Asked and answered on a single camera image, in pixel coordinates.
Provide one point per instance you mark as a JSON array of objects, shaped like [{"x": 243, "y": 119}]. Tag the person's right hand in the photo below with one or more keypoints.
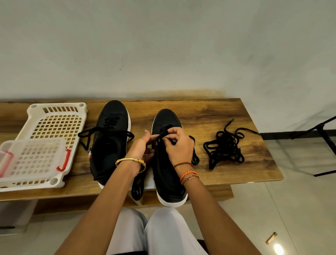
[{"x": 181, "y": 147}]

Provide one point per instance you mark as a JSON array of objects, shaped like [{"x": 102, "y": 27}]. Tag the person's left hand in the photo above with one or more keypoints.
[{"x": 139, "y": 150}]

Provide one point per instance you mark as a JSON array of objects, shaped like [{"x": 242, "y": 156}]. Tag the black sneaker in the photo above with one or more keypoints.
[
  {"x": 168, "y": 184},
  {"x": 107, "y": 147}
]

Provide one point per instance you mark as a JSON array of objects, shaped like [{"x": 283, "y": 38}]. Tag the black shoelace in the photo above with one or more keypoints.
[
  {"x": 220, "y": 152},
  {"x": 225, "y": 142}
]

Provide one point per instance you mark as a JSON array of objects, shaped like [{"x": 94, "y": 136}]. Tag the person's left forearm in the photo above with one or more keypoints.
[{"x": 99, "y": 215}]

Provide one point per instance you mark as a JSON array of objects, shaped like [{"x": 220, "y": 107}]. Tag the person's right forearm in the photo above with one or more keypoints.
[{"x": 220, "y": 220}]

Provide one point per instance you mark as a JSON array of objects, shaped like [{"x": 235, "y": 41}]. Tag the person's black shirt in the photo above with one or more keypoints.
[{"x": 202, "y": 247}]

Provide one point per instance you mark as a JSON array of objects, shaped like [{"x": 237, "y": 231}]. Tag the white plastic lattice basket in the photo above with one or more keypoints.
[{"x": 57, "y": 121}]

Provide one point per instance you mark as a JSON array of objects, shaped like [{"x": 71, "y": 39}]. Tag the small yellow object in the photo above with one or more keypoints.
[{"x": 271, "y": 238}]

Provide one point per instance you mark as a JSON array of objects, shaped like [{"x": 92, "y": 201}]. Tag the white box under table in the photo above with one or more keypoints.
[{"x": 17, "y": 215}]

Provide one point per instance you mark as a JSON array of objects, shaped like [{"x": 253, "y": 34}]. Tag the black tripod stand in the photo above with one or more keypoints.
[{"x": 325, "y": 134}]

